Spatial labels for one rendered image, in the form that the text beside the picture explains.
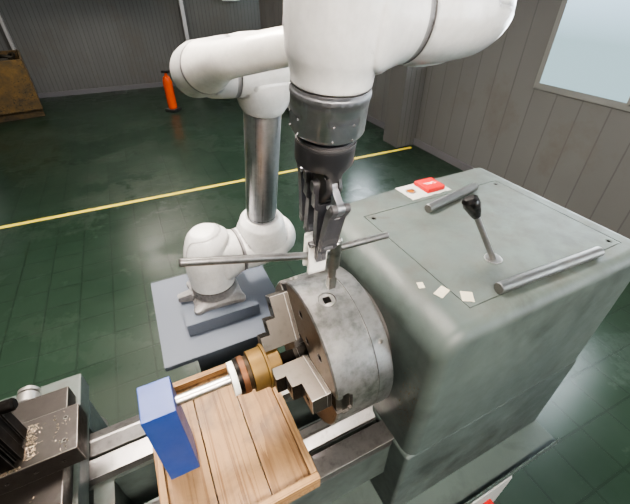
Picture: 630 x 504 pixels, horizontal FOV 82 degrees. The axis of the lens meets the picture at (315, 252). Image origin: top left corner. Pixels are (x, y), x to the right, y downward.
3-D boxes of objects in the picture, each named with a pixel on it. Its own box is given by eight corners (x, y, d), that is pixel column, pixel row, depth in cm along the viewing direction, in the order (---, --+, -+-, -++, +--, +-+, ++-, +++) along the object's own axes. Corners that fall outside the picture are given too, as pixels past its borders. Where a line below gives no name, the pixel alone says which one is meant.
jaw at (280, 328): (306, 330, 81) (292, 279, 80) (314, 334, 76) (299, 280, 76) (259, 348, 77) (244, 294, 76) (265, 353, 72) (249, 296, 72)
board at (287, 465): (262, 358, 102) (261, 349, 100) (320, 486, 76) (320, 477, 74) (149, 402, 91) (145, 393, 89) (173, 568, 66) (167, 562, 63)
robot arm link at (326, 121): (307, 103, 35) (304, 158, 39) (388, 94, 38) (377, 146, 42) (277, 69, 41) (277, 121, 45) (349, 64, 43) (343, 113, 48)
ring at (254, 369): (269, 329, 77) (226, 345, 73) (286, 362, 70) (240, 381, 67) (272, 357, 82) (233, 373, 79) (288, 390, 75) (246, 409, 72)
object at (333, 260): (333, 280, 66) (338, 233, 58) (338, 289, 65) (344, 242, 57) (322, 283, 66) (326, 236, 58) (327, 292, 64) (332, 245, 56)
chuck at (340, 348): (304, 321, 102) (312, 240, 80) (363, 428, 83) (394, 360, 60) (274, 332, 99) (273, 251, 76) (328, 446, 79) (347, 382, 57)
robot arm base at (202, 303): (175, 287, 135) (171, 275, 132) (233, 270, 143) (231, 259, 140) (183, 320, 122) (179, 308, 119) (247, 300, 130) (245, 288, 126)
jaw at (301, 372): (320, 346, 75) (350, 389, 66) (321, 363, 78) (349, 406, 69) (270, 367, 71) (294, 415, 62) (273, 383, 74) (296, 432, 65)
